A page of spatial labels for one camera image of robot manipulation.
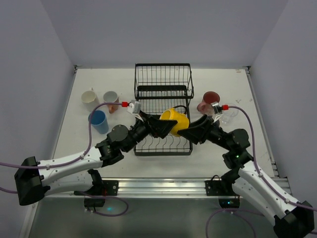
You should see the black wire dish rack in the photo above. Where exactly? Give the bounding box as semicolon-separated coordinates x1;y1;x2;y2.
134;63;194;156

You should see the clear glass cup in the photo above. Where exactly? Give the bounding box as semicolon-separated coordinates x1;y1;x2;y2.
221;103;239;124

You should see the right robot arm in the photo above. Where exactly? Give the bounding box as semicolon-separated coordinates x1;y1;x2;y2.
178;116;315;238

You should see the yellow mug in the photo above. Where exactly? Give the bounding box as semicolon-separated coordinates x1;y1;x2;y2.
159;105;190;137

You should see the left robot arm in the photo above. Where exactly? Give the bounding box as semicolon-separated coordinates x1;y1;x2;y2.
14;113;177;206

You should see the pink floral mug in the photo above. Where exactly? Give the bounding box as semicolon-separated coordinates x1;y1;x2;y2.
197;91;220;116

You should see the salmon floral mug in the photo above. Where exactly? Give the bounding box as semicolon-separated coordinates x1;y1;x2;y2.
103;91;119;114

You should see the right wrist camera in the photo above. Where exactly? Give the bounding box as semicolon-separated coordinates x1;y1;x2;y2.
211;102;223;122

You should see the blue tumbler cup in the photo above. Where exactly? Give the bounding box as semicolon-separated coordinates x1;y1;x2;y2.
88;110;109;134

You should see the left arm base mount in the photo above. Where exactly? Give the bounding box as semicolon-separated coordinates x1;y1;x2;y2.
84;180;119;211

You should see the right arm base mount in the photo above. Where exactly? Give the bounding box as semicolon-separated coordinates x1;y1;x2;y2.
204;175;241;209

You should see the aluminium mounting rail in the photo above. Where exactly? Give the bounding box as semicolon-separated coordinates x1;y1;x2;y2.
31;176;295;199

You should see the white ceramic mug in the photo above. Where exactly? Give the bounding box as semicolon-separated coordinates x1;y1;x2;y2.
81;88;100;112

